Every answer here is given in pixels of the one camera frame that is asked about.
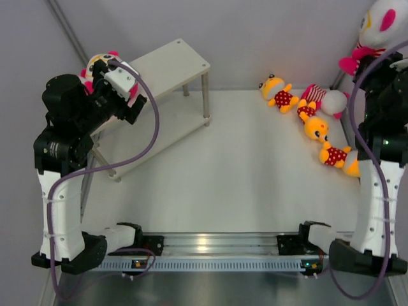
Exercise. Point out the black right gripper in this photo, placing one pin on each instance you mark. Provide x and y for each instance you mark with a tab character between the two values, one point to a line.
383	65

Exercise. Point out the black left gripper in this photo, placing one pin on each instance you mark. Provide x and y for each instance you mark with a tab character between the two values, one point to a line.
100	84

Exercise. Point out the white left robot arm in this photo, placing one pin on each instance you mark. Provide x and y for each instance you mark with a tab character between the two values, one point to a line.
61	152

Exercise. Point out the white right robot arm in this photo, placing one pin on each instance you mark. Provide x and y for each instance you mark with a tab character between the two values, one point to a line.
381	143

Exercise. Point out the white two-tier shelf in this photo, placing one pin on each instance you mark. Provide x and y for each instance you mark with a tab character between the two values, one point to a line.
177	77

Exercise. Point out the right corner metal profile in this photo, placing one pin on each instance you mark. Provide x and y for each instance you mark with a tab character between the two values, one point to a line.
347	60

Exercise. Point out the corner metal profile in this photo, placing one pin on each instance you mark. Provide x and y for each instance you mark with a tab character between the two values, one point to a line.
68	30
347	60

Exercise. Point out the pink panda plush face-down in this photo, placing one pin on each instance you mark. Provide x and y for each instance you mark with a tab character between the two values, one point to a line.
331	102

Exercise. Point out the yellow plush middle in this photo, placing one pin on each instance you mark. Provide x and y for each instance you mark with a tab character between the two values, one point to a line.
315	127

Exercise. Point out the yellow plush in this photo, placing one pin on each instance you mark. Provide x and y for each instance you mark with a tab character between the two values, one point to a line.
315	127
277	93
345	159

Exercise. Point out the yellow plush front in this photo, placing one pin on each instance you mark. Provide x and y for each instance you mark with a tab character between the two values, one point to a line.
345	159

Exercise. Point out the yellow plush back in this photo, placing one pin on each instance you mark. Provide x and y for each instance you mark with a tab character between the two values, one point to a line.
277	93

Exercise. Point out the left corner metal profile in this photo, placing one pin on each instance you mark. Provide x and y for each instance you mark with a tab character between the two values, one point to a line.
68	30

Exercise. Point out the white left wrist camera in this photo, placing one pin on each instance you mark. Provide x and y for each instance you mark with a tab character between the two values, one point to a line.
121	76

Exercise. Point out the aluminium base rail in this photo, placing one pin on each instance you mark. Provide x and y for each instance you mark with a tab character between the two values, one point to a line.
218	245

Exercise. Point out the grey slotted cable duct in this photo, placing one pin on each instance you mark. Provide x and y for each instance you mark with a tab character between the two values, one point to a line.
161	264

